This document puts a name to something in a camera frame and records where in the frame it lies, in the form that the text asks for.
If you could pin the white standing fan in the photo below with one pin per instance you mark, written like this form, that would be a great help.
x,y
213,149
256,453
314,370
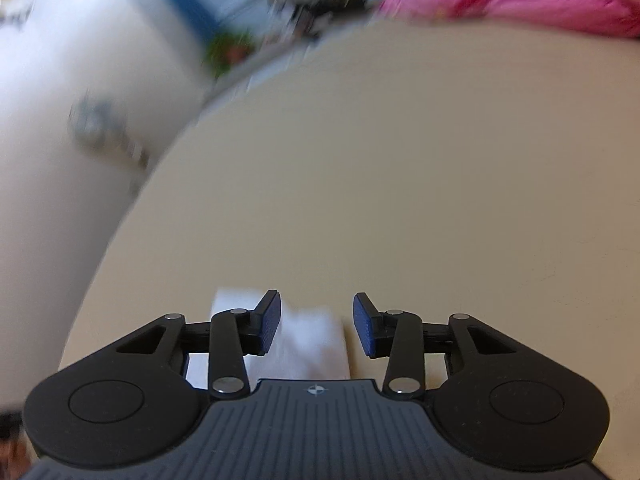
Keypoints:
x,y
102,127

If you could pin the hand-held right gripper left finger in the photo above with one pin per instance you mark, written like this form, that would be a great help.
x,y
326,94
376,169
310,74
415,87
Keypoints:
x,y
270,325

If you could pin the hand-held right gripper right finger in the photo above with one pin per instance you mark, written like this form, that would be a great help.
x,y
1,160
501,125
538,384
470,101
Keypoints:
x,y
364,327

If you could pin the white long-sleeved garment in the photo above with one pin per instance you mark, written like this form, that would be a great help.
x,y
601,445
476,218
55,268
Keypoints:
x,y
305,345

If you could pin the potted green plant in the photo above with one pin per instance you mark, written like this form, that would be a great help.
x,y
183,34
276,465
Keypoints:
x,y
230,50

